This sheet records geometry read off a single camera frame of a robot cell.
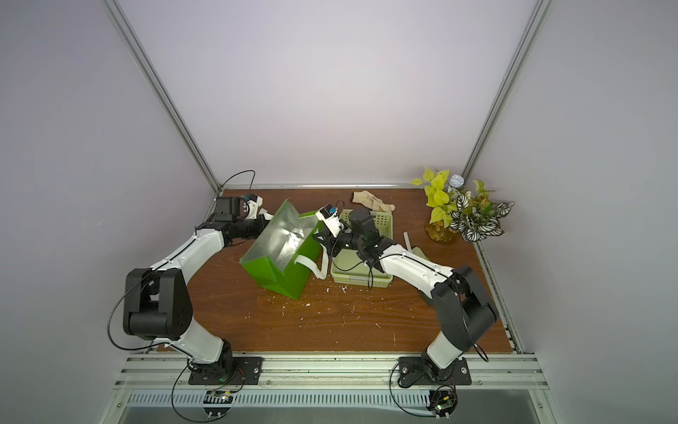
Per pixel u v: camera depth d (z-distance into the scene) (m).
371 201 1.13
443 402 0.70
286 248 0.98
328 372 0.74
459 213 0.78
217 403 0.72
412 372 0.73
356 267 0.67
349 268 0.69
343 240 0.72
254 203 0.84
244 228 0.76
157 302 0.45
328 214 0.71
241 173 0.75
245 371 0.73
